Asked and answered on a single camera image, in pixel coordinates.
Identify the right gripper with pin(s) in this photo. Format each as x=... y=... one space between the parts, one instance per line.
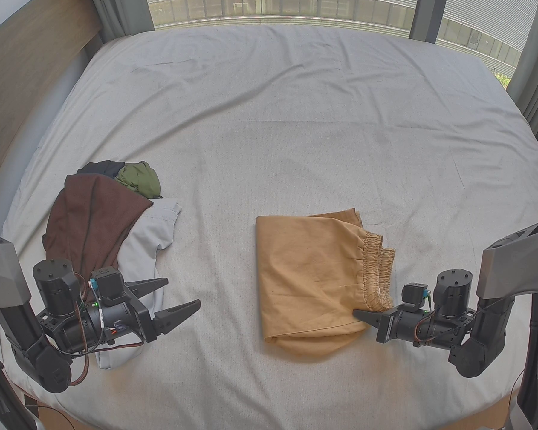
x=408 y=327

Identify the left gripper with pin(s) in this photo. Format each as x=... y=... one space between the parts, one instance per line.
x=116 y=323

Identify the tan shorts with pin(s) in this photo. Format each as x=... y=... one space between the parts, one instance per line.
x=305 y=280

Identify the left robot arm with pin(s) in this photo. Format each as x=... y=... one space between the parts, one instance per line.
x=45 y=356

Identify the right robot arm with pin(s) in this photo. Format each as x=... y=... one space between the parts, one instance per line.
x=479 y=347

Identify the bed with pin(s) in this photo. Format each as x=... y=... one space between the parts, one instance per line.
x=296 y=128

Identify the pale blue garment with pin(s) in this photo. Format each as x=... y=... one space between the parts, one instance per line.
x=152 y=235

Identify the brown garment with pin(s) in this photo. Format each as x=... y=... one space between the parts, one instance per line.
x=94 y=226

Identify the olive green garment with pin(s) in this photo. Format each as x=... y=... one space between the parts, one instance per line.
x=141 y=179

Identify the dark blue garment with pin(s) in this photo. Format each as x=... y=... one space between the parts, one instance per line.
x=99 y=168

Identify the grey-green curtain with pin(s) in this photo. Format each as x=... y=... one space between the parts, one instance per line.
x=116 y=2
x=535 y=61

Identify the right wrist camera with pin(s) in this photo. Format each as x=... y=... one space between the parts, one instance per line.
x=413 y=294

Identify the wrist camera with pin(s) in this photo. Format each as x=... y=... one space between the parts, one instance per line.
x=107 y=282
x=413 y=294

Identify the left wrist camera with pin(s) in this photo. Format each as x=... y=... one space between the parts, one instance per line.
x=107 y=282

